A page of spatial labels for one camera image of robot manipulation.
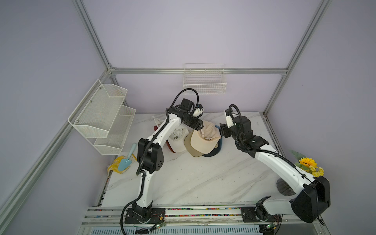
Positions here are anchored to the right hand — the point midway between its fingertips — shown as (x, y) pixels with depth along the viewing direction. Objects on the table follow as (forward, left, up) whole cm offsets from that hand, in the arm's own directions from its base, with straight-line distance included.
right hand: (227, 124), depth 81 cm
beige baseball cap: (+1, +11, -16) cm, 19 cm away
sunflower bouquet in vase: (-25, -33, -1) cm, 41 cm away
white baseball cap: (+6, +31, -22) cm, 38 cm away
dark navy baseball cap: (-6, +5, -18) cm, 20 cm away
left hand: (+6, +17, -8) cm, 19 cm away
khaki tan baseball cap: (-2, +18, -19) cm, 26 cm away
